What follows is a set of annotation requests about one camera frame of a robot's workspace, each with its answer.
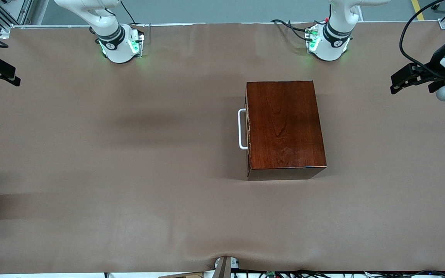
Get brown table cover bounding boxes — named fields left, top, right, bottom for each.
left=0, top=21, right=445, bottom=274

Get grey metal bracket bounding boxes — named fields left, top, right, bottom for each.
left=214, top=256, right=241, bottom=278

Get black left base cables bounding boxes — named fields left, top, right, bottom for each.
left=271, top=19, right=318, bottom=42

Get dark brown wooden cabinet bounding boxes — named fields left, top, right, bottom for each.
left=245, top=80, right=327, bottom=181

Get black right base cable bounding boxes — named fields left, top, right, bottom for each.
left=120, top=0, right=137, bottom=25

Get light wood drawer white handle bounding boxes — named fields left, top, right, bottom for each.
left=238, top=95, right=251, bottom=170

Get brown cardboard piece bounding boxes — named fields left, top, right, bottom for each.
left=159, top=271, right=204, bottom=278

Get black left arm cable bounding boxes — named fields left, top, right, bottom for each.
left=399, top=0, right=445, bottom=78

